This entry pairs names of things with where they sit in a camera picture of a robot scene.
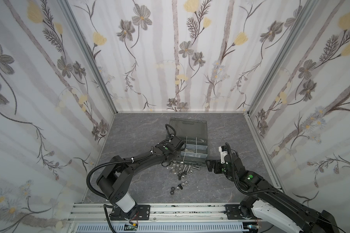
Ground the silver bolt pile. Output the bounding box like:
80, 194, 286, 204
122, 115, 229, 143
167, 162, 201, 181

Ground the clear plastic organizer box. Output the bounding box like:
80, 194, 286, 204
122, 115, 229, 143
169, 117, 208, 167

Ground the white slotted cable duct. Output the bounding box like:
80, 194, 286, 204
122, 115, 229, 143
75, 222, 249, 233

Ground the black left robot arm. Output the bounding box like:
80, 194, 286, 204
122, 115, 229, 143
86, 124, 186, 218

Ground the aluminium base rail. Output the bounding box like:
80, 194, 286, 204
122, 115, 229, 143
66, 203, 310, 233

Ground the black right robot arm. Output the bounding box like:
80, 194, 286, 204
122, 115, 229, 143
206, 143, 343, 233

